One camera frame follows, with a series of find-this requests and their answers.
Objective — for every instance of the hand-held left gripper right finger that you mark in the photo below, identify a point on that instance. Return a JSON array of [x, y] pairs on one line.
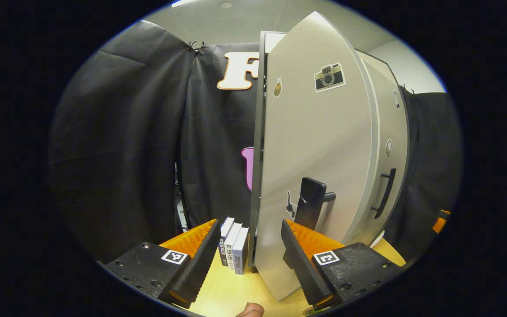
[[302, 273]]

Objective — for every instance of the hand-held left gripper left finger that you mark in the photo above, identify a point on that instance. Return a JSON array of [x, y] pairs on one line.
[[200, 268]]

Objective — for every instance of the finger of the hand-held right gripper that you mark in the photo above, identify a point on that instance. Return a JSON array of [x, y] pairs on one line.
[[440, 223]]

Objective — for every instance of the white cabinet door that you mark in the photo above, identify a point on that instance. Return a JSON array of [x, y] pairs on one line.
[[390, 119], [315, 132]]

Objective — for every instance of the white cabinet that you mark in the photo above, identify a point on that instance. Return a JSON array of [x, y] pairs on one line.
[[259, 110]]

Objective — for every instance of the black spine book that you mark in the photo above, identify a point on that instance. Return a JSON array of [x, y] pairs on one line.
[[223, 246]]

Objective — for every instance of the white spine book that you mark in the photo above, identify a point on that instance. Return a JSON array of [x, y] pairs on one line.
[[231, 251]]

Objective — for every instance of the pale blue spine book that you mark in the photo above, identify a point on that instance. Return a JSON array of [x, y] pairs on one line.
[[240, 255]]

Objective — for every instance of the black backdrop cloth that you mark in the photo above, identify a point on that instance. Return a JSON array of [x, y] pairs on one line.
[[434, 154], [126, 132]]

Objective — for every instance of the black cloth clip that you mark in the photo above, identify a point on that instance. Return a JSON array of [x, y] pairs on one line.
[[190, 45], [202, 46]]

